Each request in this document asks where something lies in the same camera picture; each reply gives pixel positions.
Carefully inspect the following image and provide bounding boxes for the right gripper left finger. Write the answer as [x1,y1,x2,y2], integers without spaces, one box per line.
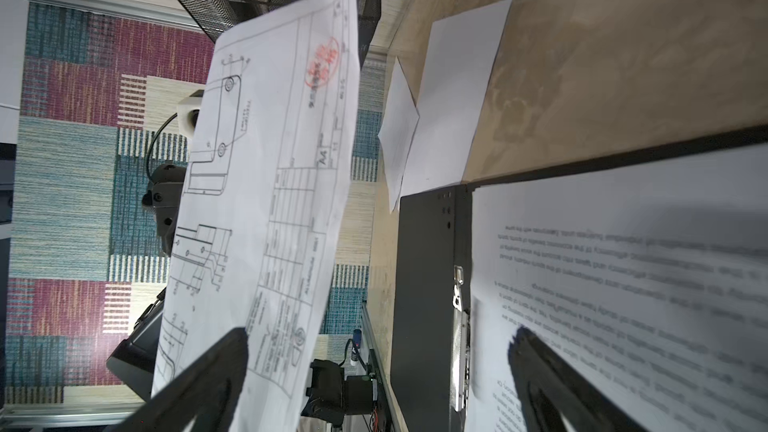
[113,327,248,431]

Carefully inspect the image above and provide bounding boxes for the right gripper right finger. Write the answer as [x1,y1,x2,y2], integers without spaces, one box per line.
[507,327,644,431]

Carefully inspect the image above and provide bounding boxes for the red folder black inside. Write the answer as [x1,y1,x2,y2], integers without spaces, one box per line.
[391,126,767,431]

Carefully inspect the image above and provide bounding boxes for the text sheet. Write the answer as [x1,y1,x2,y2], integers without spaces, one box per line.
[467,145,767,431]

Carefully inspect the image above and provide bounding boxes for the diagram drawing sheet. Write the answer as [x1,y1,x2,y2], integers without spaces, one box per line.
[153,0,361,431]

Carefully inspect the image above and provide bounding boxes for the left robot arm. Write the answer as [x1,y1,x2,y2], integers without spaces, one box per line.
[106,118,188,401]

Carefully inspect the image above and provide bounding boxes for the blank white sheet left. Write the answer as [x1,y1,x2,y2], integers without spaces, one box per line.
[378,58,419,213]

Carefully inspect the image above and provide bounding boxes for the blank white sheet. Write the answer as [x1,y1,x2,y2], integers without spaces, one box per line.
[401,0,513,197]
[378,58,419,213]

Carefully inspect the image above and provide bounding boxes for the blank white sheet front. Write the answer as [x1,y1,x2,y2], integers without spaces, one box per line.
[401,0,513,197]

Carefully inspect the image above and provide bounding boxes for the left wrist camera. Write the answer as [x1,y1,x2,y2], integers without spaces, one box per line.
[176,89,204,140]

